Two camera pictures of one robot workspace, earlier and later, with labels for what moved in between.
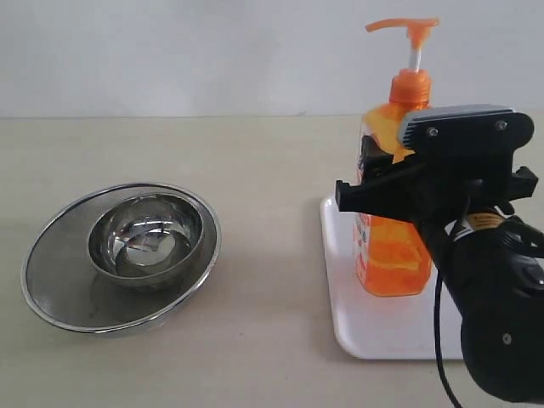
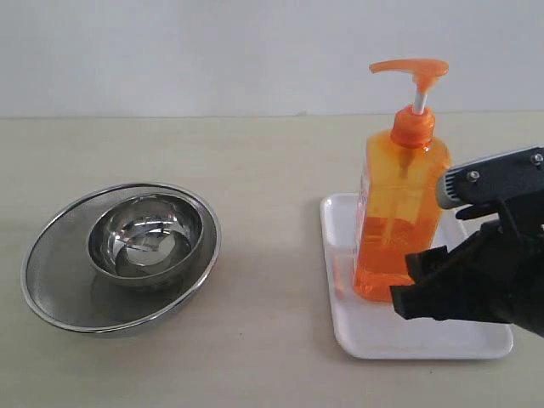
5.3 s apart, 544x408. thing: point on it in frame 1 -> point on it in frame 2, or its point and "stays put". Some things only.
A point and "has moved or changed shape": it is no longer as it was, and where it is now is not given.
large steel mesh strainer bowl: [120, 258] stays put
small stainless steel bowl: [144, 240] stays put
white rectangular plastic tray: [367, 326] stays put
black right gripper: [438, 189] -> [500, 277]
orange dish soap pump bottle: [391, 257] has moved or changed shape
